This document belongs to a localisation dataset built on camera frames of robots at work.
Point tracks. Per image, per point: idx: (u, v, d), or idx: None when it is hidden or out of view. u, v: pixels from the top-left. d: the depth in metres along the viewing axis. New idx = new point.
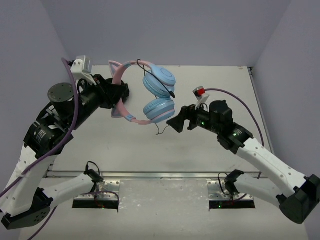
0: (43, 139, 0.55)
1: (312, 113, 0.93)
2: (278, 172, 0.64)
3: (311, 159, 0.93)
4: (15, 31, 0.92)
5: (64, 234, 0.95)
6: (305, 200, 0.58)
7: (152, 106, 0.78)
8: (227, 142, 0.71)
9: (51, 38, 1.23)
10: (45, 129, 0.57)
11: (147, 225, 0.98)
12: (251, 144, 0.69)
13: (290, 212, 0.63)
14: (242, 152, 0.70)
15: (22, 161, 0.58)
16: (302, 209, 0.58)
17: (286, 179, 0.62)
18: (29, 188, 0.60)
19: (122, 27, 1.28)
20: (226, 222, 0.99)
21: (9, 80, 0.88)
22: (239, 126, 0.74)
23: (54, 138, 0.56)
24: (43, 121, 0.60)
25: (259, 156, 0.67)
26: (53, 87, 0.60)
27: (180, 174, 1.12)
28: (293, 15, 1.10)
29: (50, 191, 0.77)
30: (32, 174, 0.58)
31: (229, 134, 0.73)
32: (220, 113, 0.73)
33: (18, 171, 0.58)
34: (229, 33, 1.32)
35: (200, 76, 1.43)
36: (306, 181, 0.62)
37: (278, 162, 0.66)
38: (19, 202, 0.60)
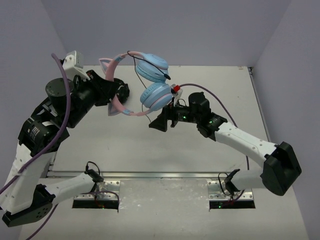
0: (38, 136, 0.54)
1: (312, 112, 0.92)
2: (250, 145, 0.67)
3: (310, 157, 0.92)
4: (16, 30, 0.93)
5: (64, 234, 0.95)
6: (276, 164, 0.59)
7: (148, 92, 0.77)
8: (206, 131, 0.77)
9: (51, 39, 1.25)
10: (39, 126, 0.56)
11: (147, 225, 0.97)
12: (225, 127, 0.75)
13: (271, 184, 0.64)
14: (219, 136, 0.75)
15: (18, 158, 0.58)
16: (275, 173, 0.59)
17: (257, 149, 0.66)
18: (27, 185, 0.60)
19: (122, 28, 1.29)
20: (226, 222, 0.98)
21: (9, 79, 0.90)
22: (216, 115, 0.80)
23: (49, 134, 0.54)
24: (37, 117, 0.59)
25: (232, 136, 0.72)
26: (51, 81, 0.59)
27: (180, 174, 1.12)
28: (292, 13, 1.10)
29: (51, 188, 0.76)
30: (28, 172, 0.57)
31: (206, 122, 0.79)
32: (198, 104, 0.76)
33: (15, 170, 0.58)
34: (228, 33, 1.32)
35: (201, 76, 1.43)
36: (276, 148, 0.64)
37: (249, 137, 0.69)
38: (17, 200, 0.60)
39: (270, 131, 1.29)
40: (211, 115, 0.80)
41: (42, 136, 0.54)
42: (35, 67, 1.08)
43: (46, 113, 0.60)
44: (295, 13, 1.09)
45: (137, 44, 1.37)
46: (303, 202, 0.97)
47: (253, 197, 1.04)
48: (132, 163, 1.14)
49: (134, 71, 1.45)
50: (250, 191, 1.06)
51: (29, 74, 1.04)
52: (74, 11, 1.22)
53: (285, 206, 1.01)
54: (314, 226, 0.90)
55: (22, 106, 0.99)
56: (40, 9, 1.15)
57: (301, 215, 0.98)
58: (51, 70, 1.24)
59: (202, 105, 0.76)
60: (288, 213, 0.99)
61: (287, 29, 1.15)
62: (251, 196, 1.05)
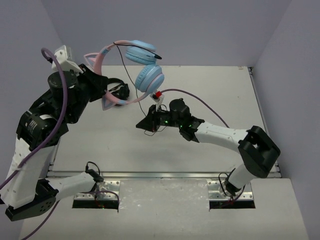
0: (36, 129, 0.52)
1: (312, 111, 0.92)
2: (225, 136, 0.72)
3: (310, 157, 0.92)
4: (16, 30, 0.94)
5: (64, 234, 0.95)
6: (250, 147, 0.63)
7: (143, 75, 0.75)
8: (187, 134, 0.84)
9: (52, 40, 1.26)
10: (36, 120, 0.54)
11: (147, 225, 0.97)
12: (203, 127, 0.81)
13: (255, 170, 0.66)
14: (199, 136, 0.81)
15: (17, 153, 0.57)
16: (252, 157, 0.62)
17: (232, 137, 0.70)
18: (28, 179, 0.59)
19: (122, 28, 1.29)
20: (227, 222, 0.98)
21: (10, 79, 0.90)
22: (196, 119, 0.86)
23: (47, 127, 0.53)
24: (36, 111, 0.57)
25: (209, 132, 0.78)
26: (51, 73, 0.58)
27: (180, 174, 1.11)
28: (292, 13, 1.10)
29: (55, 183, 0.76)
30: (28, 166, 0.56)
31: (186, 126, 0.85)
32: (179, 111, 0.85)
33: (15, 164, 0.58)
34: (228, 33, 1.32)
35: (200, 76, 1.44)
36: (248, 133, 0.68)
37: (224, 129, 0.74)
38: (19, 194, 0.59)
39: (270, 130, 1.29)
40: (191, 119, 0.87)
41: (39, 129, 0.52)
42: (36, 67, 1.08)
43: (45, 106, 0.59)
44: (294, 12, 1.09)
45: None
46: (303, 202, 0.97)
47: (253, 197, 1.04)
48: (131, 162, 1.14)
49: (134, 71, 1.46)
50: (250, 191, 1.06)
51: (30, 74, 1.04)
52: (74, 12, 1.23)
53: (285, 206, 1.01)
54: (314, 226, 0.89)
55: (23, 106, 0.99)
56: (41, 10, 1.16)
57: (302, 215, 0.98)
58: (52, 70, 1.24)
59: (181, 112, 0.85)
60: (288, 213, 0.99)
61: (287, 29, 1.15)
62: (251, 196, 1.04)
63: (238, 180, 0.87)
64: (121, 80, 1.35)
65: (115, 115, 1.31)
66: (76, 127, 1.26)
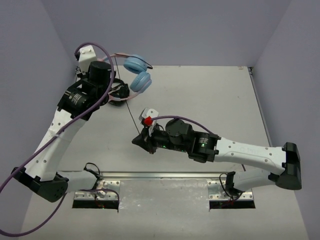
0: (79, 101, 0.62)
1: (312, 111, 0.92)
2: (262, 158, 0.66)
3: (310, 158, 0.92)
4: (16, 31, 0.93)
5: (64, 234, 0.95)
6: (296, 170, 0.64)
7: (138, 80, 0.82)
8: (202, 156, 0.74)
9: (52, 40, 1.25)
10: (78, 94, 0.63)
11: (147, 225, 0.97)
12: (223, 147, 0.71)
13: (287, 184, 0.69)
14: (221, 157, 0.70)
15: (56, 123, 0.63)
16: (297, 179, 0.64)
17: (270, 160, 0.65)
18: (59, 150, 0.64)
19: (122, 29, 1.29)
20: (227, 222, 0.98)
21: (12, 79, 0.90)
22: (203, 133, 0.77)
23: (87, 101, 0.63)
24: (75, 89, 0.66)
25: (236, 153, 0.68)
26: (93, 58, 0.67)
27: (180, 174, 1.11)
28: (293, 13, 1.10)
29: (63, 173, 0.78)
30: (65, 134, 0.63)
31: (198, 147, 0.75)
32: (183, 134, 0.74)
33: (53, 132, 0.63)
34: (229, 33, 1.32)
35: (200, 75, 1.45)
36: (285, 152, 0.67)
37: (255, 148, 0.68)
38: (49, 164, 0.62)
39: (270, 130, 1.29)
40: (197, 136, 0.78)
41: (83, 100, 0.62)
42: (36, 67, 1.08)
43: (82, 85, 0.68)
44: (295, 13, 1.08)
45: (137, 45, 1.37)
46: (303, 202, 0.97)
47: (253, 197, 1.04)
48: (131, 163, 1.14)
49: None
50: (250, 191, 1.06)
51: (31, 74, 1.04)
52: (75, 12, 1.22)
53: (285, 206, 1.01)
54: (314, 226, 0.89)
55: (24, 107, 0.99)
56: (41, 10, 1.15)
57: (301, 215, 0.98)
58: (53, 70, 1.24)
59: (186, 133, 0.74)
60: (288, 213, 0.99)
61: (287, 29, 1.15)
62: (251, 196, 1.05)
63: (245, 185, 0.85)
64: (121, 80, 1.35)
65: (115, 115, 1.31)
66: None
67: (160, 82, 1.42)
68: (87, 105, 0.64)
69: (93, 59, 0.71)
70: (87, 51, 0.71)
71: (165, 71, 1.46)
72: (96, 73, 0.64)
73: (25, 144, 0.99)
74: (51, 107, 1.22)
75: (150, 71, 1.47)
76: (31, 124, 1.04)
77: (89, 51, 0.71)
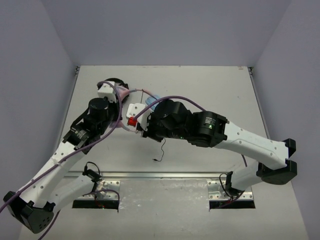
0: (84, 137, 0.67)
1: (313, 111, 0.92)
2: (267, 151, 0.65)
3: (311, 158, 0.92)
4: (15, 30, 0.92)
5: (64, 234, 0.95)
6: (296, 166, 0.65)
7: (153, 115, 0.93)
8: (205, 140, 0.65)
9: (52, 39, 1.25)
10: (82, 131, 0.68)
11: (147, 225, 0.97)
12: (231, 133, 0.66)
13: (275, 180, 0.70)
14: (226, 143, 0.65)
15: (58, 152, 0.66)
16: (293, 175, 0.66)
17: (275, 154, 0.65)
18: (58, 178, 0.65)
19: (122, 28, 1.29)
20: (226, 222, 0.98)
21: (11, 78, 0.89)
22: (203, 112, 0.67)
23: (89, 137, 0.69)
24: (78, 125, 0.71)
25: (244, 142, 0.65)
26: (93, 98, 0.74)
27: (180, 174, 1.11)
28: (294, 13, 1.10)
29: (51, 196, 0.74)
30: (66, 163, 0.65)
31: (199, 128, 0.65)
32: (172, 113, 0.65)
33: (55, 160, 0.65)
34: (230, 33, 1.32)
35: (200, 75, 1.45)
36: (288, 148, 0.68)
37: (261, 141, 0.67)
38: (45, 191, 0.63)
39: (269, 130, 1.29)
40: (197, 118, 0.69)
41: (87, 137, 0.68)
42: (36, 67, 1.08)
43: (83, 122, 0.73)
44: (295, 13, 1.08)
45: (137, 44, 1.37)
46: (303, 202, 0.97)
47: (253, 197, 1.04)
48: (131, 162, 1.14)
49: (134, 71, 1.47)
50: (250, 191, 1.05)
51: (30, 74, 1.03)
52: (74, 11, 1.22)
53: (285, 206, 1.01)
54: (314, 226, 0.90)
55: (24, 107, 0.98)
56: (40, 10, 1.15)
57: (301, 215, 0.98)
58: (52, 71, 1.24)
59: (176, 112, 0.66)
60: (288, 213, 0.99)
61: (287, 29, 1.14)
62: (251, 196, 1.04)
63: (244, 184, 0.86)
64: (120, 80, 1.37)
65: None
66: None
67: (159, 82, 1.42)
68: (89, 141, 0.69)
69: (105, 93, 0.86)
70: (106, 86, 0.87)
71: (165, 71, 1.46)
72: (96, 112, 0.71)
73: (24, 144, 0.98)
74: (50, 107, 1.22)
75: (150, 71, 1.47)
76: (31, 124, 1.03)
77: (109, 86, 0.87)
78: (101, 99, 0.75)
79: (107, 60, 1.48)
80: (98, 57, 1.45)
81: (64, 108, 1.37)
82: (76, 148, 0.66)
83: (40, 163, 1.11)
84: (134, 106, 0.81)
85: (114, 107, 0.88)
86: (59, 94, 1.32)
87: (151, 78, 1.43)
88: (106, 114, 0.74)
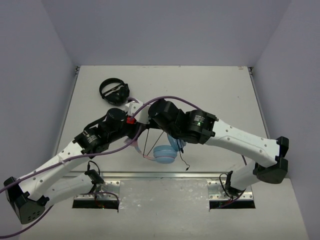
0: (92, 143, 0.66)
1: (313, 111, 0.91)
2: (257, 149, 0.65)
3: (311, 157, 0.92)
4: (14, 30, 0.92)
5: (64, 234, 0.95)
6: (287, 165, 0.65)
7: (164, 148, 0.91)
8: (194, 136, 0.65)
9: (52, 39, 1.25)
10: (92, 136, 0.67)
11: (148, 225, 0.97)
12: (220, 130, 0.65)
13: (269, 178, 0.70)
14: (215, 140, 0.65)
15: (66, 151, 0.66)
16: (283, 174, 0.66)
17: (264, 151, 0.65)
18: (58, 175, 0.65)
19: (122, 28, 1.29)
20: (226, 222, 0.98)
21: (10, 78, 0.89)
22: (197, 111, 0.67)
23: (98, 144, 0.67)
24: (91, 128, 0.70)
25: (232, 139, 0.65)
26: (112, 107, 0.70)
27: (180, 174, 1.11)
28: (294, 12, 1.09)
29: (47, 190, 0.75)
30: (70, 164, 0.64)
31: (190, 125, 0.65)
32: (162, 111, 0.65)
33: (60, 158, 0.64)
34: (229, 33, 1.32)
35: (201, 75, 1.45)
36: (279, 146, 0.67)
37: (251, 138, 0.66)
38: (43, 185, 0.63)
39: (270, 130, 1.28)
40: (188, 116, 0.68)
41: (95, 143, 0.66)
42: (36, 67, 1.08)
43: (97, 127, 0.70)
44: (295, 12, 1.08)
45: (137, 44, 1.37)
46: (303, 203, 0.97)
47: (253, 197, 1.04)
48: (131, 162, 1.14)
49: (134, 71, 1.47)
50: (250, 191, 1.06)
51: (30, 74, 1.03)
52: (74, 12, 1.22)
53: (285, 206, 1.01)
54: (315, 226, 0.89)
55: (24, 108, 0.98)
56: (40, 10, 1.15)
57: (301, 215, 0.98)
58: (52, 71, 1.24)
59: (167, 111, 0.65)
60: (288, 213, 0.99)
61: (287, 30, 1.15)
62: (251, 196, 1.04)
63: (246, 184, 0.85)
64: (120, 80, 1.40)
65: None
66: (76, 127, 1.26)
67: (159, 82, 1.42)
68: (97, 148, 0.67)
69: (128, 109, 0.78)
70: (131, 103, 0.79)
71: (165, 71, 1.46)
72: (111, 121, 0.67)
73: (24, 144, 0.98)
74: (50, 107, 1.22)
75: (150, 71, 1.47)
76: (31, 125, 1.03)
77: (136, 104, 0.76)
78: (120, 109, 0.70)
79: (107, 61, 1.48)
80: (97, 57, 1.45)
81: (64, 108, 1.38)
82: (83, 152, 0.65)
83: (40, 163, 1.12)
84: (133, 106, 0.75)
85: (134, 124, 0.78)
86: (59, 94, 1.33)
87: (151, 78, 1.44)
88: (121, 126, 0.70)
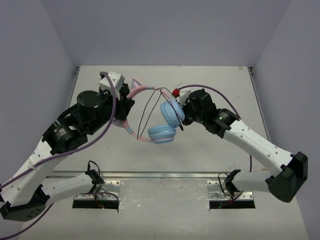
0: (64, 136, 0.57)
1: (313, 110, 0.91)
2: (265, 152, 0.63)
3: (310, 157, 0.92)
4: (14, 30, 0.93)
5: (64, 234, 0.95)
6: (293, 178, 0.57)
7: (156, 130, 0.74)
8: (214, 127, 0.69)
9: (52, 39, 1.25)
10: (65, 128, 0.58)
11: (148, 225, 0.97)
12: (237, 126, 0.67)
13: (278, 193, 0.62)
14: (229, 135, 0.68)
15: (36, 153, 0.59)
16: (289, 187, 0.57)
17: (272, 157, 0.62)
18: (36, 180, 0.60)
19: (122, 29, 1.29)
20: (226, 222, 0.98)
21: (11, 78, 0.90)
22: (224, 110, 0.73)
23: (71, 138, 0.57)
24: (64, 119, 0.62)
25: (245, 138, 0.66)
26: (82, 92, 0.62)
27: (180, 174, 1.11)
28: (294, 12, 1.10)
29: (48, 187, 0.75)
30: (42, 167, 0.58)
31: (215, 117, 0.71)
32: (199, 98, 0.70)
33: (30, 163, 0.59)
34: (229, 33, 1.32)
35: (200, 75, 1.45)
36: (292, 158, 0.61)
37: (265, 142, 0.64)
38: (21, 193, 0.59)
39: (270, 130, 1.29)
40: (217, 111, 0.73)
41: (67, 136, 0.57)
42: (36, 66, 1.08)
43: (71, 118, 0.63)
44: (295, 12, 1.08)
45: (137, 45, 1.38)
46: (303, 203, 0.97)
47: (253, 197, 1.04)
48: (131, 163, 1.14)
49: (134, 71, 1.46)
50: (250, 191, 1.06)
51: (30, 74, 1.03)
52: (74, 12, 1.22)
53: (285, 206, 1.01)
54: (314, 226, 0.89)
55: (24, 109, 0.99)
56: (40, 10, 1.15)
57: (301, 215, 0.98)
58: (52, 71, 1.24)
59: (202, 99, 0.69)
60: (289, 213, 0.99)
61: (287, 30, 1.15)
62: (251, 196, 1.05)
63: (246, 186, 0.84)
64: None
65: None
66: None
67: (159, 82, 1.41)
68: (70, 143, 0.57)
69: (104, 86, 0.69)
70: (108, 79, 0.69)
71: (165, 71, 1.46)
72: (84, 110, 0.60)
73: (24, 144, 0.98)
74: (50, 107, 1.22)
75: (150, 71, 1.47)
76: (30, 124, 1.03)
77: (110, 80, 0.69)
78: (96, 93, 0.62)
79: (107, 61, 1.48)
80: (97, 56, 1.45)
81: (64, 108, 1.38)
82: (53, 153, 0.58)
83: None
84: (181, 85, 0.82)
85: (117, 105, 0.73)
86: (59, 94, 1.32)
87: (151, 78, 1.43)
88: (98, 113, 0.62)
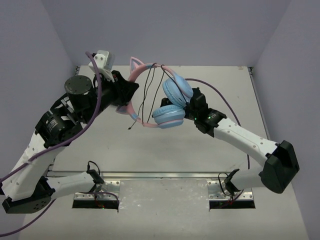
0: (57, 127, 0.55)
1: (313, 110, 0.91)
2: (250, 144, 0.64)
3: (310, 157, 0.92)
4: (15, 30, 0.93)
5: (64, 234, 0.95)
6: (278, 165, 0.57)
7: (162, 111, 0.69)
8: (204, 127, 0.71)
9: (52, 39, 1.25)
10: (57, 119, 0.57)
11: (148, 225, 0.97)
12: (224, 123, 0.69)
13: (270, 182, 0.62)
14: (217, 132, 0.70)
15: (30, 147, 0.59)
16: (276, 174, 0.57)
17: (258, 147, 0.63)
18: (35, 174, 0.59)
19: (122, 29, 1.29)
20: (226, 222, 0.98)
21: (11, 78, 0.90)
22: (214, 110, 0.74)
23: (65, 129, 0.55)
24: (57, 109, 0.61)
25: (232, 133, 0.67)
26: (71, 78, 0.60)
27: (180, 174, 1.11)
28: (294, 12, 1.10)
29: (53, 182, 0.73)
30: (37, 161, 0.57)
31: (205, 117, 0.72)
32: (193, 98, 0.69)
33: (25, 157, 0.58)
34: (229, 33, 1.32)
35: (201, 75, 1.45)
36: (277, 147, 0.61)
37: (250, 134, 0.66)
38: (21, 187, 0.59)
39: (270, 130, 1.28)
40: (209, 111, 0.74)
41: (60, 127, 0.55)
42: (36, 66, 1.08)
43: (63, 107, 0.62)
44: (295, 12, 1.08)
45: (137, 45, 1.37)
46: (303, 203, 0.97)
47: (253, 197, 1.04)
48: (131, 162, 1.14)
49: None
50: (250, 191, 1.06)
51: (30, 74, 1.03)
52: (74, 12, 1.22)
53: (285, 206, 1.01)
54: (315, 226, 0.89)
55: (24, 109, 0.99)
56: (40, 10, 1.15)
57: (301, 215, 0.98)
58: (52, 71, 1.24)
59: (197, 99, 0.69)
60: (289, 213, 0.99)
61: (287, 30, 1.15)
62: (251, 196, 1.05)
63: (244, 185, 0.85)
64: None
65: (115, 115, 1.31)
66: None
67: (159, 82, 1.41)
68: (63, 135, 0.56)
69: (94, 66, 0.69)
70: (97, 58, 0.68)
71: None
72: (74, 99, 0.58)
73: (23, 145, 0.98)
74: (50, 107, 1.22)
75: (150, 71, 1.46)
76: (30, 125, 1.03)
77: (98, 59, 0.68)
78: (85, 78, 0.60)
79: None
80: None
81: None
82: (46, 146, 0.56)
83: None
84: None
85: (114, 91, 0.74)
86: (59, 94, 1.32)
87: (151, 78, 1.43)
88: (89, 101, 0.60)
